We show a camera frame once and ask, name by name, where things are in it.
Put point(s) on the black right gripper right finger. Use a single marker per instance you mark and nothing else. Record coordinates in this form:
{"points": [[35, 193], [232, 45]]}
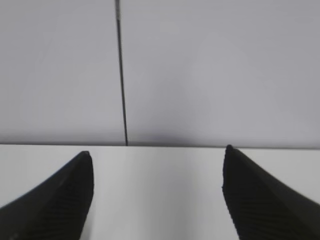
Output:
{"points": [[261, 206]]}

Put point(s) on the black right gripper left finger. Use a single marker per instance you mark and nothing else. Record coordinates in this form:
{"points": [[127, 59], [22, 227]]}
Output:
{"points": [[56, 209]]}

